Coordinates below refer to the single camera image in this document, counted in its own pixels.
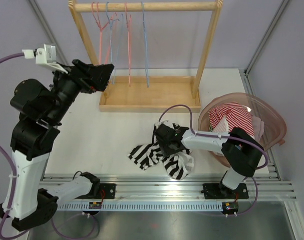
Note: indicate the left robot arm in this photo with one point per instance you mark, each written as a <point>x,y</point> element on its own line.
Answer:
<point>41,111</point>

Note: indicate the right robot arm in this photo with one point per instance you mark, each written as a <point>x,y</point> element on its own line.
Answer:
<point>241,151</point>

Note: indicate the wooden clothes rack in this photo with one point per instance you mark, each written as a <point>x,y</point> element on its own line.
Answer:
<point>150,94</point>

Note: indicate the aluminium mounting rail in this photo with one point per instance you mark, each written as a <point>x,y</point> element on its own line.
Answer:
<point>149,187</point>

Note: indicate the black white striped tank top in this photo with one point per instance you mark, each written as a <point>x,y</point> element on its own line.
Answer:
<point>145,156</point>

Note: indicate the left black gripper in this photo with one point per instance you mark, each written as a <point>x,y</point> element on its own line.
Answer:
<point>89,77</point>

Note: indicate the slotted cable duct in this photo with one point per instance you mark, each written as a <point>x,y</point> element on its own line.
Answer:
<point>154,206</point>

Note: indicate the pink translucent plastic basin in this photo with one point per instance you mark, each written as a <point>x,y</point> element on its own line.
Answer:
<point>274,125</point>

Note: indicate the mauve tank top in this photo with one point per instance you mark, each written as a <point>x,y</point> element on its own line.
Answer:
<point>258,127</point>

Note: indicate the red striped tank top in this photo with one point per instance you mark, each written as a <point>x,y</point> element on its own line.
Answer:
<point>227,116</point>

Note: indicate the blue wire hanger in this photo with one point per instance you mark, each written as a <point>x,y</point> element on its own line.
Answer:
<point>145,46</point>
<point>115,24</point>

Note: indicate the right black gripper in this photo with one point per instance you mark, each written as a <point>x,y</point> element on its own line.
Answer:
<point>165,150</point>

